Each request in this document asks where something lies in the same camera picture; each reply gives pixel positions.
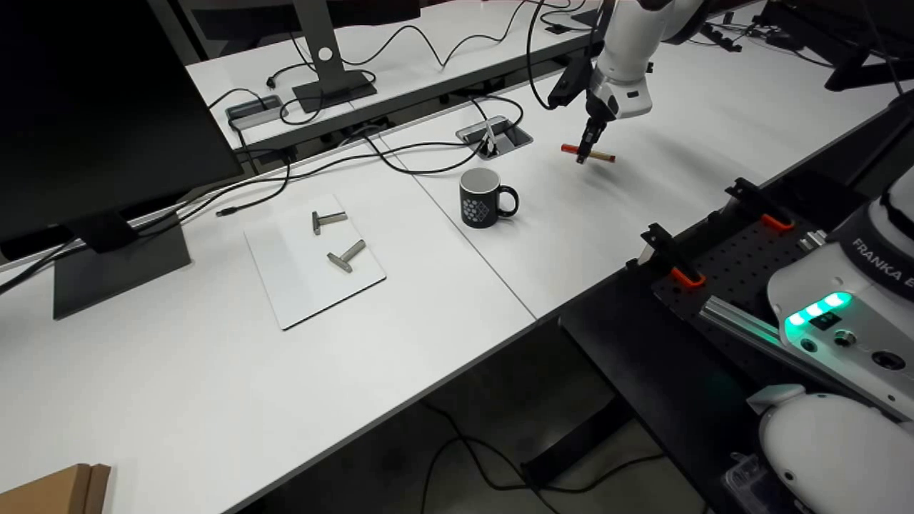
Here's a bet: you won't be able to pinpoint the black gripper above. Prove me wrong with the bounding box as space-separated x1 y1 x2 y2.
571 90 617 167

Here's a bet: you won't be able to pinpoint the wooden pen with red caps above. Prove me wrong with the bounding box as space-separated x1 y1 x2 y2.
557 141 620 170

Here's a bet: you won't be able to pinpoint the black mug with white print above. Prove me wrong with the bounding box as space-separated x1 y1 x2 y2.
457 167 522 231

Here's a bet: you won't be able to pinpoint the black clamp with orange grip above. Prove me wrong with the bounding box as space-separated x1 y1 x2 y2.
727 174 799 241
637 220 711 295

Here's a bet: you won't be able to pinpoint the black power strip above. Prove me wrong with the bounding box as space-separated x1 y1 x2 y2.
701 20 757 57

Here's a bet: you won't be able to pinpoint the aluminium extrusion bar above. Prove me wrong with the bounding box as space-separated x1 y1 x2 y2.
697 293 794 352

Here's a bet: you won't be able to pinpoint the grey metal T piece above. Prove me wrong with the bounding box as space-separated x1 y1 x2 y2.
322 238 371 277
310 205 352 241

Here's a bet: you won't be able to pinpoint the grey monitor stand with base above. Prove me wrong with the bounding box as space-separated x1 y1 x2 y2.
288 0 381 117

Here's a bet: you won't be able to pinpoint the black equipment stand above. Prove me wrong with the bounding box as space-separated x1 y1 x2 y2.
757 0 914 94

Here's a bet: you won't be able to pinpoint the black desk leg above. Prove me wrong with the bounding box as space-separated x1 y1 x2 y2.
517 392 635 492

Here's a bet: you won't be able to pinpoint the white rectangular board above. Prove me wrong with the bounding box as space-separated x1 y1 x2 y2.
242 193 392 335

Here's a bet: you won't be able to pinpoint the flat dark desk hub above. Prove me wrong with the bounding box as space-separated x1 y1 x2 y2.
222 93 285 133

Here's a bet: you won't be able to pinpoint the large black monitor with stand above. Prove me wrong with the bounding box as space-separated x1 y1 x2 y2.
0 0 245 324

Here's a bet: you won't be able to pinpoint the brown cardboard box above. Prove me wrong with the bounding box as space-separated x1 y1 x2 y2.
0 460 115 514

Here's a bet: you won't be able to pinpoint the black looped power cable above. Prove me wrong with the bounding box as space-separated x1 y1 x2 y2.
470 93 530 155

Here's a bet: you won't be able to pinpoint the grey desk cable outlet box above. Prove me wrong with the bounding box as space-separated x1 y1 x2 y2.
452 115 535 160

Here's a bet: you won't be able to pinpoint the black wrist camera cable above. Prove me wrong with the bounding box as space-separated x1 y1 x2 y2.
522 0 611 115

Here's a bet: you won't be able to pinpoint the long black desk cable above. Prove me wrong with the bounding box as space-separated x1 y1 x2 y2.
120 138 481 243
362 133 485 180

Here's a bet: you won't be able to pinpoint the black coiled monitor cable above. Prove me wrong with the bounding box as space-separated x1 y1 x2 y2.
334 0 611 74

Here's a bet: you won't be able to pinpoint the black cables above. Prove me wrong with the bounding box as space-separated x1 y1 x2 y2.
182 26 611 177

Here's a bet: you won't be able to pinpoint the thin black hub cable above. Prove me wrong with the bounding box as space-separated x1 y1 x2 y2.
205 60 320 128

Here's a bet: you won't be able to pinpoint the black USB cable with plug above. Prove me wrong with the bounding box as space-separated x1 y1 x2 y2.
214 158 295 220

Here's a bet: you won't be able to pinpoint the black floor cable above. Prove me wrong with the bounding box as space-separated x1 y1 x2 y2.
414 402 672 514

